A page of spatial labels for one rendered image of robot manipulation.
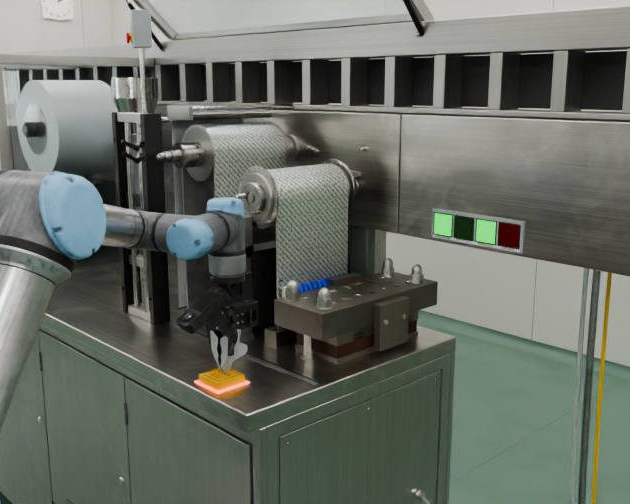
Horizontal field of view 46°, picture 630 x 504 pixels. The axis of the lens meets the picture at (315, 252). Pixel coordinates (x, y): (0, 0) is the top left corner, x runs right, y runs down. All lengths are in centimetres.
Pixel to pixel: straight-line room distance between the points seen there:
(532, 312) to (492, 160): 285
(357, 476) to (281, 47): 118
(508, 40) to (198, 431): 106
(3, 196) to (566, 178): 108
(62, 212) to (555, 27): 105
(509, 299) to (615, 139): 307
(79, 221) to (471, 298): 384
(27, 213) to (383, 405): 97
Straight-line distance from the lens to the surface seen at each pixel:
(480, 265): 464
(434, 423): 192
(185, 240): 138
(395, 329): 176
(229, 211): 147
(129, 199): 201
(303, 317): 165
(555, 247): 165
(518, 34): 169
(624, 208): 158
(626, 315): 425
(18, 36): 743
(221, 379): 156
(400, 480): 188
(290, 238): 177
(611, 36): 159
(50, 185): 107
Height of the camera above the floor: 151
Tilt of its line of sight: 13 degrees down
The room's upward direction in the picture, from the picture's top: straight up
